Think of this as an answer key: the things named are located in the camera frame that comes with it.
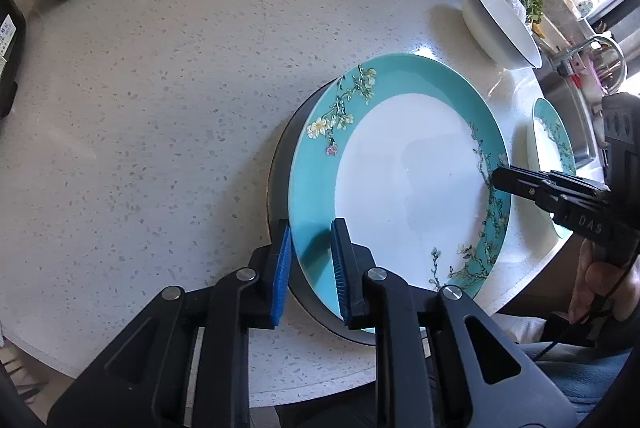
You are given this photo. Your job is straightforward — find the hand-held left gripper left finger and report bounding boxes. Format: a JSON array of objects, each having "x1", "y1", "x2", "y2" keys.
[{"x1": 47, "y1": 219, "x2": 293, "y2": 428}]

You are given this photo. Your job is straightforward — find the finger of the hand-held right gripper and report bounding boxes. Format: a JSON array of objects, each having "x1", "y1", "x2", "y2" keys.
[{"x1": 492, "y1": 165, "x2": 608, "y2": 215}]

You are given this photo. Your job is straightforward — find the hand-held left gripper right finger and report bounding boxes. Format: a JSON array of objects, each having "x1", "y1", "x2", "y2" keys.
[{"x1": 330, "y1": 218, "x2": 577, "y2": 428}]

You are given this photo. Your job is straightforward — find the large teal floral plate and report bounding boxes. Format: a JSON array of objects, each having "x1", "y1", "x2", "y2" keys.
[{"x1": 287, "y1": 53, "x2": 512, "y2": 335}]

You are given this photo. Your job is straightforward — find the white bowl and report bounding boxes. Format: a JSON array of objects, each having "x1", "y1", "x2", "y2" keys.
[{"x1": 461, "y1": 0, "x2": 543, "y2": 70}]

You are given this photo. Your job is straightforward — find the person's right hand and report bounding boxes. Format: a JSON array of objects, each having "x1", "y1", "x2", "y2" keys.
[{"x1": 569, "y1": 240, "x2": 640, "y2": 324}]

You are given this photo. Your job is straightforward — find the small teal floral plate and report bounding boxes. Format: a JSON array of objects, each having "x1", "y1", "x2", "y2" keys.
[{"x1": 527, "y1": 98, "x2": 578, "y2": 241}]

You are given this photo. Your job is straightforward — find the steel sink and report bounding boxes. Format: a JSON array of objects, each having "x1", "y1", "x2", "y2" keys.
[{"x1": 537, "y1": 58, "x2": 608, "y2": 169}]

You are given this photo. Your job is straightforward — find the black plate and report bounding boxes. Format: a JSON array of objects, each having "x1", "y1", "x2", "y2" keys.
[{"x1": 267, "y1": 78, "x2": 381, "y2": 348}]

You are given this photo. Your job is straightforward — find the sink faucet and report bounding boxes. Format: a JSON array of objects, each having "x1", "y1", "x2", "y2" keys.
[{"x1": 552, "y1": 35, "x2": 628, "y2": 94}]

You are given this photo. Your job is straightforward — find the person's grey pants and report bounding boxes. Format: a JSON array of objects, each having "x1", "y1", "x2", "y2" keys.
[{"x1": 522, "y1": 340, "x2": 632, "y2": 425}]

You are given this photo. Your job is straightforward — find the rice cooker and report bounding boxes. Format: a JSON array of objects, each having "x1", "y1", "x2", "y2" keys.
[{"x1": 0, "y1": 0, "x2": 28, "y2": 119}]

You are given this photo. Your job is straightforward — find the black cable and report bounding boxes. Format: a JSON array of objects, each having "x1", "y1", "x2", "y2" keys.
[{"x1": 530, "y1": 253, "x2": 638, "y2": 364}]

